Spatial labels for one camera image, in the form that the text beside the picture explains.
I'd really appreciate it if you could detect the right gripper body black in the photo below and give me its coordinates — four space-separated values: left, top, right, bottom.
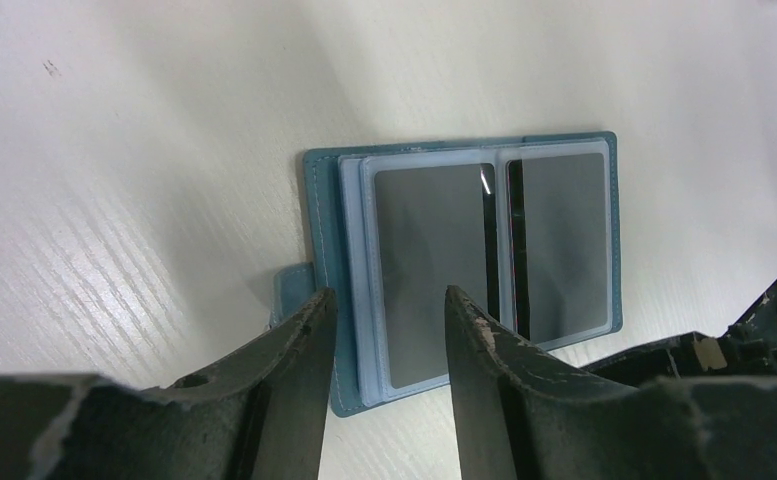
583 279 777 386

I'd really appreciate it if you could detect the black credit card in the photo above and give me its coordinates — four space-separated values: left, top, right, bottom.
374 164 500 389
507 153 613 350

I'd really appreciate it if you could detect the teal card holder wallet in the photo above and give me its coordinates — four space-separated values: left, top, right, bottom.
271 131 623 418

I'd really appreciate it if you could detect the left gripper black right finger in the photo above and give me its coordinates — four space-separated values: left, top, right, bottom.
444 286 777 479

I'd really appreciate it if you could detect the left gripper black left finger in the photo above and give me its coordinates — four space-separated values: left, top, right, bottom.
0 289 337 479

